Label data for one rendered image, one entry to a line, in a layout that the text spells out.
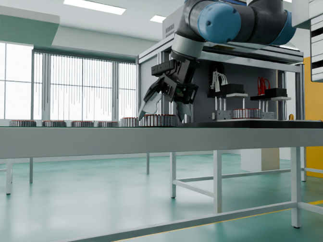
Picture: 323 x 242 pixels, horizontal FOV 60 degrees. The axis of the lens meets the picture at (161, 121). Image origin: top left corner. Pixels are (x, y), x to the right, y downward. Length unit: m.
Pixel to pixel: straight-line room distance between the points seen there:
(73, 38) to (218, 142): 7.10
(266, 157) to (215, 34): 4.70
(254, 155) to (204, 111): 4.02
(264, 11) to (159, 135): 0.34
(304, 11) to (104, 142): 0.39
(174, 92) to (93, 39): 7.08
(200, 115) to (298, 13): 0.83
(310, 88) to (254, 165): 1.59
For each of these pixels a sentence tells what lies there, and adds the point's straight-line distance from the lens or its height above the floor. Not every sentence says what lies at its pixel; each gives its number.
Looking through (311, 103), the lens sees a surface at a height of 1.17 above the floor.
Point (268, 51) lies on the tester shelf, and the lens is 1.35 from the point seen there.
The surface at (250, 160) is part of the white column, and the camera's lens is 5.32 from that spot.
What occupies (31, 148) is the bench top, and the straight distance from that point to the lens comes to 0.51.
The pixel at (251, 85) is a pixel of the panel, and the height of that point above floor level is 0.96.
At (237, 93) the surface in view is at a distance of 1.08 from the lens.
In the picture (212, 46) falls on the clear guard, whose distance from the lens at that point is 1.11.
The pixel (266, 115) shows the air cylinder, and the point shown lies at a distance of 1.32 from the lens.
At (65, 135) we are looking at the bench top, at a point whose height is 0.73.
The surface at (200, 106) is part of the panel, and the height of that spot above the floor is 0.85.
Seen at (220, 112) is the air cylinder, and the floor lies 0.81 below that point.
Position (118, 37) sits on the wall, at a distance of 7.95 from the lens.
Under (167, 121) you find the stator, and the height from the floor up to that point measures 0.77.
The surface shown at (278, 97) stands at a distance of 1.25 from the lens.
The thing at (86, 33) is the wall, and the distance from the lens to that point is 7.73.
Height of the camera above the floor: 0.74
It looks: 2 degrees up
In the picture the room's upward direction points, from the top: straight up
